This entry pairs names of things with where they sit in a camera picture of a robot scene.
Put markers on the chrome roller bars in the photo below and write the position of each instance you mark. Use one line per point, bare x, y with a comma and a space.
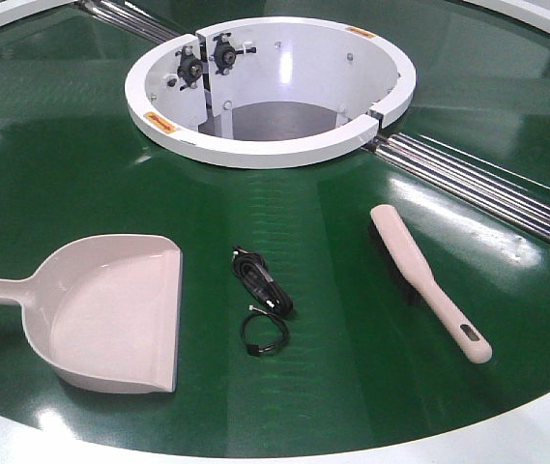
129, 18
498, 192

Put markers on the black bearing mount left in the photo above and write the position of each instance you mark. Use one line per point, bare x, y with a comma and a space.
190, 67

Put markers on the orange warning sticker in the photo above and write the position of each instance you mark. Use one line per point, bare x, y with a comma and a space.
361, 32
160, 122

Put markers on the black bearing mount right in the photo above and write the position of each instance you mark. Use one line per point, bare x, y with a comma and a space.
225, 53

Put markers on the beige hand brush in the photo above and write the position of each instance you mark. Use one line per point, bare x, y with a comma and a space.
414, 268

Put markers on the chrome roller bars right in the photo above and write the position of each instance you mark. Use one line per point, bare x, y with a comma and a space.
498, 192

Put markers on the beige plastic dustpan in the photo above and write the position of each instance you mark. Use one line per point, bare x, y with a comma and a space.
104, 312

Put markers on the orange warning sticker rear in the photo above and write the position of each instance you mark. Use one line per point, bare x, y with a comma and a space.
361, 32

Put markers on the orange warning sticker front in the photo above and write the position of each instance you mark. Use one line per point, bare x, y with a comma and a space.
160, 122

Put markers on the chrome roller bars top left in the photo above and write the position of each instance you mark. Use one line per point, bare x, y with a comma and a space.
129, 18

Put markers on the black bearing mount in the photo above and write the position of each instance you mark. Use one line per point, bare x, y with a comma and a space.
190, 67
225, 53

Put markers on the white outer conveyor rim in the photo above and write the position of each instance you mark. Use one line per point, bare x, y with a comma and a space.
299, 337

